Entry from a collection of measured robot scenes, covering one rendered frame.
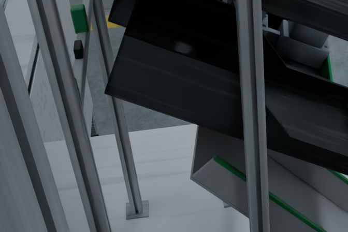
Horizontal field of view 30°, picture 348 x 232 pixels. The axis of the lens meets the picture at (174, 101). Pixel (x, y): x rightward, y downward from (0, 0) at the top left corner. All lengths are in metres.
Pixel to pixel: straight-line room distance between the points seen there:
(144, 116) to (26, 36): 1.15
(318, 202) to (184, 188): 0.36
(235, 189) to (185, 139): 0.57
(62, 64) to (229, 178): 0.24
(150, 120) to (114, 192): 1.59
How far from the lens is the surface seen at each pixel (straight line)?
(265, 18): 0.85
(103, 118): 2.83
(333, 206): 0.91
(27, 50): 1.68
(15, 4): 1.92
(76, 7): 0.74
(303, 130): 0.72
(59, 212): 0.15
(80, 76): 0.67
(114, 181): 1.22
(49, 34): 0.56
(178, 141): 1.28
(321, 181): 0.89
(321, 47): 0.84
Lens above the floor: 1.67
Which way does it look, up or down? 36 degrees down
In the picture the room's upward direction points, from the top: 8 degrees counter-clockwise
